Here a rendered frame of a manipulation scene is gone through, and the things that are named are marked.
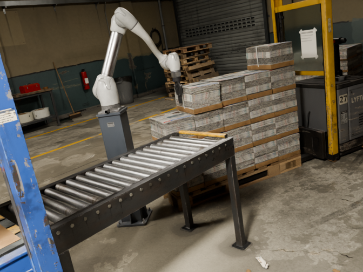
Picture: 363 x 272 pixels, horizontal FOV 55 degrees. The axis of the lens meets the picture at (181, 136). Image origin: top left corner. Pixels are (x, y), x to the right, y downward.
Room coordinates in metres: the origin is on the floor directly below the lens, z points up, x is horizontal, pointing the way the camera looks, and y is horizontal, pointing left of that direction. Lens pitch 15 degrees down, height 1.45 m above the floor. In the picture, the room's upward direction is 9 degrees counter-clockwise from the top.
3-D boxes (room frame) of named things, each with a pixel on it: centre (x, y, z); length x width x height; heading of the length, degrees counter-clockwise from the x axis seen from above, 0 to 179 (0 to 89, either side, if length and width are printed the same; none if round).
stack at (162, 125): (3.25, -0.33, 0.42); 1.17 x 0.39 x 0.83; 113
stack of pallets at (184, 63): (10.08, -0.52, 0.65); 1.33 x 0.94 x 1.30; 138
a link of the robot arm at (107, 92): (2.87, 0.54, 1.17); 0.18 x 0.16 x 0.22; 22
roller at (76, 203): (1.66, 0.62, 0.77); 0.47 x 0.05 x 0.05; 44
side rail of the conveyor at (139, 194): (1.75, 0.16, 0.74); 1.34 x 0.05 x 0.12; 134
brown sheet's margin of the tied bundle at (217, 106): (3.07, -0.24, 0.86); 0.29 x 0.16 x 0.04; 112
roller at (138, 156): (2.06, 0.20, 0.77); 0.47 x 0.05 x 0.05; 44
